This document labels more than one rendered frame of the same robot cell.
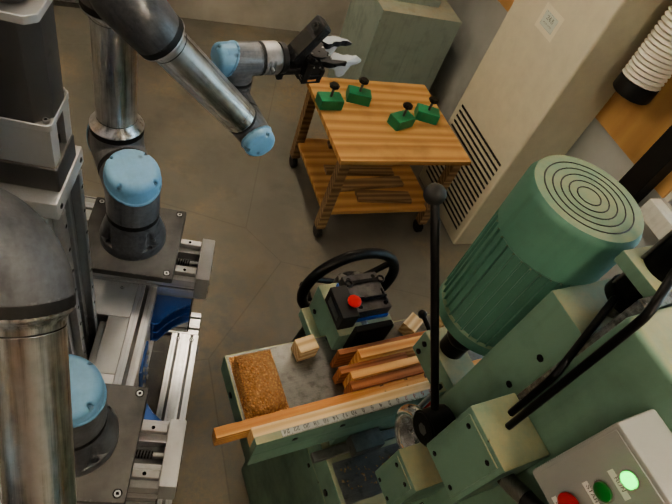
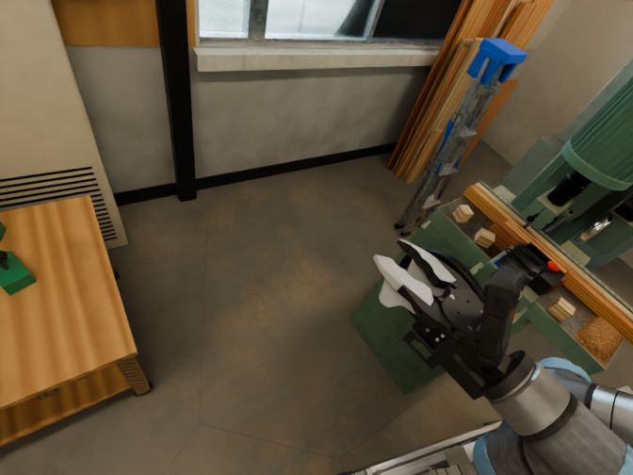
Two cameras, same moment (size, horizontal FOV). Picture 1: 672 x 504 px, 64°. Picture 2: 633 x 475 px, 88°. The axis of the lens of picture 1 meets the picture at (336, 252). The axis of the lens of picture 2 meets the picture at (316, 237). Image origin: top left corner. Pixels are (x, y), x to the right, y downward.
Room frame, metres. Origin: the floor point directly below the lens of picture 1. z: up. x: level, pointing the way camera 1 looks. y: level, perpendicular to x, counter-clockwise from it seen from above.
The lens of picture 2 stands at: (1.42, 0.45, 1.56)
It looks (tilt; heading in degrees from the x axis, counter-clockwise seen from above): 49 degrees down; 258
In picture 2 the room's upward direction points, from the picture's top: 21 degrees clockwise
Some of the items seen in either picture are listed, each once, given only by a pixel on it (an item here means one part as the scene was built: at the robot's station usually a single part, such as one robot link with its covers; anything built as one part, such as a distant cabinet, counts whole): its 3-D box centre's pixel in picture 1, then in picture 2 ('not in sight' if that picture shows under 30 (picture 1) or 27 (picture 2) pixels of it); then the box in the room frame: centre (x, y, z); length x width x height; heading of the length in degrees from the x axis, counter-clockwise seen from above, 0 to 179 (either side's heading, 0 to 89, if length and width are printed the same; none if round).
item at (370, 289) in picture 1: (357, 297); (529, 268); (0.74, -0.08, 0.99); 0.13 x 0.11 x 0.06; 130
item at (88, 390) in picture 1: (62, 400); not in sight; (0.29, 0.31, 0.98); 0.13 x 0.12 x 0.14; 124
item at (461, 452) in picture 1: (481, 449); not in sight; (0.38, -0.30, 1.22); 0.09 x 0.08 x 0.15; 40
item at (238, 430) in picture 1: (373, 394); (548, 261); (0.57, -0.19, 0.92); 0.67 x 0.02 x 0.04; 130
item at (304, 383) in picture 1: (358, 357); (513, 276); (0.67, -0.14, 0.87); 0.61 x 0.30 x 0.06; 130
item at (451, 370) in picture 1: (445, 367); (545, 209); (0.63, -0.29, 1.03); 0.14 x 0.07 x 0.09; 40
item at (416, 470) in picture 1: (414, 473); (609, 230); (0.40, -0.28, 1.02); 0.09 x 0.07 x 0.12; 130
